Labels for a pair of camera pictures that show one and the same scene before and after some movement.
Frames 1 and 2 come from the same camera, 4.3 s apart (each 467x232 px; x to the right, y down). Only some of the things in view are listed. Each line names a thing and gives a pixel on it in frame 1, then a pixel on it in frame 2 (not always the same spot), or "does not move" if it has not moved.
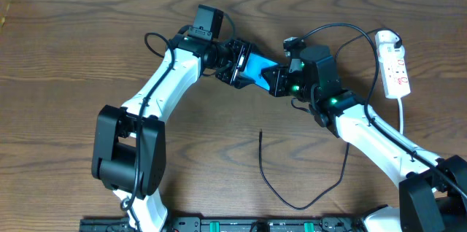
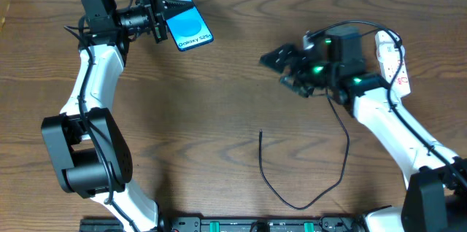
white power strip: (390, 51) does not move
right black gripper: (279, 82) → (298, 66)
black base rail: (228, 224) does not move
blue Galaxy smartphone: (253, 67) → (188, 29)
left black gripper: (230, 63) → (157, 18)
